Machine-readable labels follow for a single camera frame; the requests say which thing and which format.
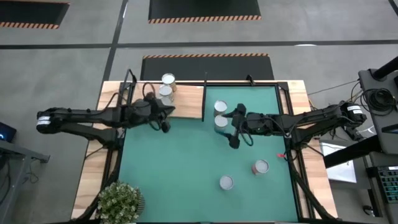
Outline black metal beam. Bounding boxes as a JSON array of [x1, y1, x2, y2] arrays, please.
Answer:
[[323, 134, 384, 169]]

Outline dark laptop screen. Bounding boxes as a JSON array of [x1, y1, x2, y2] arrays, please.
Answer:
[[0, 121, 17, 143]]

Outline tall green oranges can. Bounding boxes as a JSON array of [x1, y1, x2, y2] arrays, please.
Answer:
[[159, 95, 174, 107]]

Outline black pole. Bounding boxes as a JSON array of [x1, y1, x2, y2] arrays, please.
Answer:
[[372, 55, 398, 81]]

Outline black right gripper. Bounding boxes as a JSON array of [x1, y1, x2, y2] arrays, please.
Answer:
[[221, 103, 277, 149]]

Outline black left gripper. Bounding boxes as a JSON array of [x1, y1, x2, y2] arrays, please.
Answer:
[[124, 91, 176, 134]]

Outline tall pale yellow can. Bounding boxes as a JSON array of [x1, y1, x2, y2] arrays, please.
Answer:
[[159, 85, 174, 99]]

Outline white sheet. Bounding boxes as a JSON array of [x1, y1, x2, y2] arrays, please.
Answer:
[[320, 139, 358, 184]]

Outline gray metal desk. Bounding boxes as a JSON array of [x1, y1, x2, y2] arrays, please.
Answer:
[[0, 139, 50, 224]]

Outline short white carrots can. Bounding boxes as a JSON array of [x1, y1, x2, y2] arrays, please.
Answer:
[[219, 175, 234, 191]]

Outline black coiled cable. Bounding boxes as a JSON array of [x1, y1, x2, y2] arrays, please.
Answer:
[[361, 88, 398, 116]]

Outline backlit black keyboard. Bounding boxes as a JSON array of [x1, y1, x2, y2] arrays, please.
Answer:
[[377, 166, 398, 205]]

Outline tall yellow blue can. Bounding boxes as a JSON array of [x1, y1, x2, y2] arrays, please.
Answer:
[[213, 100, 228, 118]]

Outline teal table mat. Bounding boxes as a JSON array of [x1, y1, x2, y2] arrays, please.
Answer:
[[118, 86, 299, 222]]

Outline gray equipment cart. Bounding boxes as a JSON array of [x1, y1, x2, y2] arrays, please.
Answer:
[[357, 68, 398, 156]]

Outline flowering plant in striped pot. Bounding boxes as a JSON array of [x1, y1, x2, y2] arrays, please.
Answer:
[[95, 180, 146, 224]]

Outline black floor mat orange stripes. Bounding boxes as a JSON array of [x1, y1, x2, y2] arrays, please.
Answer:
[[148, 0, 262, 25], [140, 53, 275, 81], [0, 0, 70, 30]]

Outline tall green blue cherries can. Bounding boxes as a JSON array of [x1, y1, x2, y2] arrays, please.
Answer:
[[213, 114, 229, 134]]

